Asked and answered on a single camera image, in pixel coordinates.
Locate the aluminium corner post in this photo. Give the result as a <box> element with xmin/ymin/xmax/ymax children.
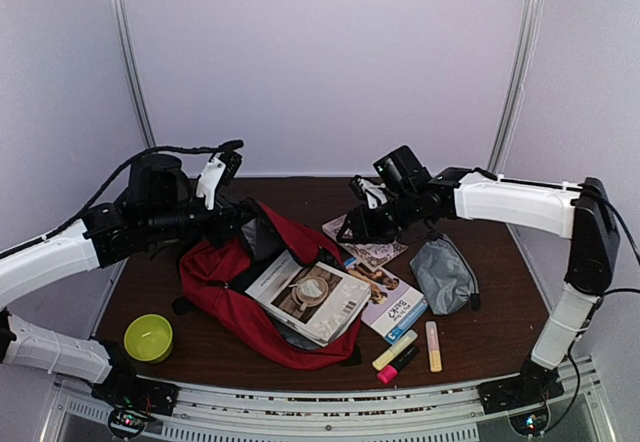
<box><xmin>110</xmin><ymin>0</ymin><xmax>156</xmax><ymax>148</ymax></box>
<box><xmin>487</xmin><ymin>0</ymin><xmax>544</xmax><ymax>173</ymax></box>

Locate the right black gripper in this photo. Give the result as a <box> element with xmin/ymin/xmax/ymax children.
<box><xmin>335</xmin><ymin>190</ymin><xmax>420</xmax><ymax>245</ymax></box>

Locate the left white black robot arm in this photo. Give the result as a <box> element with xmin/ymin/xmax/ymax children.
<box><xmin>1</xmin><ymin>140</ymin><xmax>243</xmax><ymax>406</ymax></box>

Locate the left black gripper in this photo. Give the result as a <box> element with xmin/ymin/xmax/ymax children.
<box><xmin>142</xmin><ymin>191</ymin><xmax>257</xmax><ymax>249</ymax></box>

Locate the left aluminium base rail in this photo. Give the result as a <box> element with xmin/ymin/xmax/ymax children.
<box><xmin>90</xmin><ymin>261</ymin><xmax>127</xmax><ymax>337</ymax></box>

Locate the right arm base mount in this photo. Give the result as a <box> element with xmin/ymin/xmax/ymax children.
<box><xmin>477</xmin><ymin>374</ymin><xmax>564</xmax><ymax>437</ymax></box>

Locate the dog cover booklet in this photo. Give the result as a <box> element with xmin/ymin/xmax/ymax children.
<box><xmin>345</xmin><ymin>257</ymin><xmax>428</xmax><ymax>344</ymax></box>

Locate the peach highlighter pen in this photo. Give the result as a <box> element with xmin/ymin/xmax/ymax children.
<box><xmin>425</xmin><ymin>321</ymin><xmax>442</xmax><ymax>373</ymax></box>

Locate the lime green plastic bowl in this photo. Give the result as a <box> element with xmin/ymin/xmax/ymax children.
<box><xmin>123</xmin><ymin>314</ymin><xmax>173</xmax><ymax>364</ymax></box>

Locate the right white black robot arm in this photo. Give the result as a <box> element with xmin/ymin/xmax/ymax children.
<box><xmin>337</xmin><ymin>145</ymin><xmax>620</xmax><ymax>404</ymax></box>

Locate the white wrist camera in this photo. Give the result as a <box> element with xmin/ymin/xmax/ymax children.
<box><xmin>195</xmin><ymin>150</ymin><xmax>243</xmax><ymax>211</ymax></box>
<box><xmin>349</xmin><ymin>175</ymin><xmax>393</xmax><ymax>210</ymax></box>

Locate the front aluminium frame rail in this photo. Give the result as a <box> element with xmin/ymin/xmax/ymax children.
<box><xmin>36</xmin><ymin>357</ymin><xmax>620</xmax><ymax>441</ymax></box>

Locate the red student backpack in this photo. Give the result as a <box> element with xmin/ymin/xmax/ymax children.
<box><xmin>178</xmin><ymin>198</ymin><xmax>361</xmax><ymax>371</ymax></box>

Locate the yellow highlighter pen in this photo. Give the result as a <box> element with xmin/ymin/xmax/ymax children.
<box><xmin>372</xmin><ymin>330</ymin><xmax>418</xmax><ymax>371</ymax></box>

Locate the black pink highlighter pen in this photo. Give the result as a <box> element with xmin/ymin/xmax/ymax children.
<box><xmin>377</xmin><ymin>345</ymin><xmax>420</xmax><ymax>384</ymax></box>

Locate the grey fabric pencil pouch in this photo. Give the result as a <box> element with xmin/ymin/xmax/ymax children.
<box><xmin>410</xmin><ymin>234</ymin><xmax>481</xmax><ymax>316</ymax></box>

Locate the left aluminium corner post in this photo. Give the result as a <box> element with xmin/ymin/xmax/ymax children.
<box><xmin>110</xmin><ymin>0</ymin><xmax>156</xmax><ymax>148</ymax></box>

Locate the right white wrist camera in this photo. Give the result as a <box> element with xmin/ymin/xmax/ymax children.
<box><xmin>349</xmin><ymin>175</ymin><xmax>393</xmax><ymax>210</ymax></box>

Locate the right aluminium corner post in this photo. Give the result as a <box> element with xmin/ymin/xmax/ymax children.
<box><xmin>487</xmin><ymin>0</ymin><xmax>544</xmax><ymax>173</ymax></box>

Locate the brown illustrated booklet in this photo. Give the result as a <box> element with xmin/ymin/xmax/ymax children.
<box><xmin>321</xmin><ymin>215</ymin><xmax>408</xmax><ymax>269</ymax></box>

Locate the white coffee cover book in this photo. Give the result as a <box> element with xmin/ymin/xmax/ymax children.
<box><xmin>246</xmin><ymin>251</ymin><xmax>371</xmax><ymax>347</ymax></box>

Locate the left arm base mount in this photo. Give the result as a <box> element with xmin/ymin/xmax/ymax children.
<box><xmin>89</xmin><ymin>377</ymin><xmax>179</xmax><ymax>441</ymax></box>

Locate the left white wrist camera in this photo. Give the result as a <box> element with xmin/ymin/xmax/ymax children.
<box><xmin>195</xmin><ymin>150</ymin><xmax>243</xmax><ymax>211</ymax></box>

